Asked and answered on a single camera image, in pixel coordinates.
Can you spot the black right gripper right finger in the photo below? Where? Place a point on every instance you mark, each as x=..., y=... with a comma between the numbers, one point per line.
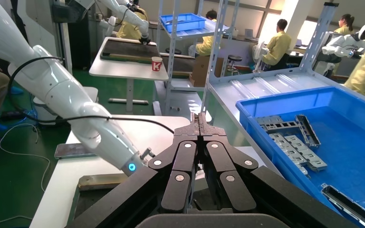
x=236, y=192

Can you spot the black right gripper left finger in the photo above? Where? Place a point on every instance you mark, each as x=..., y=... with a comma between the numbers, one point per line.
x=176, y=192

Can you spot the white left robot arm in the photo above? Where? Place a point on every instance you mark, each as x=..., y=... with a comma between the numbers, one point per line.
x=59, y=88

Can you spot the distant black container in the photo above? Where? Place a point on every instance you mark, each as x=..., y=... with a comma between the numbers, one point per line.
x=129, y=50

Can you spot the long metal connector housing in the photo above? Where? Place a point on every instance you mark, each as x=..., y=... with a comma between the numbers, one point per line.
x=310, y=133
x=343, y=196

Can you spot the distant white shelf rack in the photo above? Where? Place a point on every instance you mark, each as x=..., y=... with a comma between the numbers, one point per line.
x=170, y=78

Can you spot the dark smartphone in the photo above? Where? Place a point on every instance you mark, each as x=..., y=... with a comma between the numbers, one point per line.
x=69, y=151

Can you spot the blue plastic bin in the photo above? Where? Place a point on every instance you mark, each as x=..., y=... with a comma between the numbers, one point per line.
x=352, y=151

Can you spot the tall brown cardboard box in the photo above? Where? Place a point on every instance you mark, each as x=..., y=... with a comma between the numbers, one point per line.
x=201, y=70

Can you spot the paper cup with red K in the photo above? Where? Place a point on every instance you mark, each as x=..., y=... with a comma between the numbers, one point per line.
x=157, y=64

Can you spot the white work table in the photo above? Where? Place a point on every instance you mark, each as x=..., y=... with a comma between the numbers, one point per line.
x=129, y=70

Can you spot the black round stool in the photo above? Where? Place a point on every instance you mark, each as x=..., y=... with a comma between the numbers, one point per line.
x=173, y=51
x=234, y=58

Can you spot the white standing fan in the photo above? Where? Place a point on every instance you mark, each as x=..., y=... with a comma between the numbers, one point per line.
x=258, y=50

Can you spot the small grey monitor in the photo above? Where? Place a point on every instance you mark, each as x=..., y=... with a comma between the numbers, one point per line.
x=249, y=34

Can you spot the blue bin on distant rack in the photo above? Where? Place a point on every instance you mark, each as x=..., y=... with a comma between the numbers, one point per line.
x=185, y=23

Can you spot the white humanoid robot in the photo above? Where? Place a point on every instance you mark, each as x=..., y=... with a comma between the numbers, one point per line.
x=343, y=45

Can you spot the ponytailed woman in yellow coat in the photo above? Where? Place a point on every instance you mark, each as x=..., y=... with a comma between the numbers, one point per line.
x=343, y=30

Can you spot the dark metal frame part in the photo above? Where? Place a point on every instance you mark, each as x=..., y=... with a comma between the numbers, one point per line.
x=280, y=126

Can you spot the small silver metal bracket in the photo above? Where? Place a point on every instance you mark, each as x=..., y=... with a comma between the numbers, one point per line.
x=269, y=120

